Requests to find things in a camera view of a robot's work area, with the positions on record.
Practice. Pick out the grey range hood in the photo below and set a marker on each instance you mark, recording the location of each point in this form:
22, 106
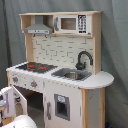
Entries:
39, 27

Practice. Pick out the black stovetop red burners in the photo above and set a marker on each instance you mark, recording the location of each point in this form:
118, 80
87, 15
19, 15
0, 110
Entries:
36, 67

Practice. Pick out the grey toy sink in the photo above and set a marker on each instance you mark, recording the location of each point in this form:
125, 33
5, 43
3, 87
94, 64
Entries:
72, 74

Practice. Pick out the white oven door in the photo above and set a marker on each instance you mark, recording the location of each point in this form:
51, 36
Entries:
20, 103

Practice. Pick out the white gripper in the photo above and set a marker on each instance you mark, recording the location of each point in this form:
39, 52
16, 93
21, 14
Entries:
7, 103

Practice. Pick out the white toy microwave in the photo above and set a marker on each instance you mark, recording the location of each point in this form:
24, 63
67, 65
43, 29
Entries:
73, 24

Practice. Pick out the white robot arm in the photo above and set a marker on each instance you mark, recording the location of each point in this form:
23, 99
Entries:
21, 121

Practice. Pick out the right stove knob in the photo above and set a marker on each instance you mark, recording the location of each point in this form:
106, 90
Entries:
33, 84

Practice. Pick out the wooden toy kitchen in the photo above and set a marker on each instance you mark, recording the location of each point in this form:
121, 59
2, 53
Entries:
63, 63

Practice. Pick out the black toy faucet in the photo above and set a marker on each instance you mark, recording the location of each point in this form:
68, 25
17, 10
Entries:
81, 64

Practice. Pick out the white cupboard door grey dispenser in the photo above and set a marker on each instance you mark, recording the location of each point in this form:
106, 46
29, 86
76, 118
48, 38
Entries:
62, 106

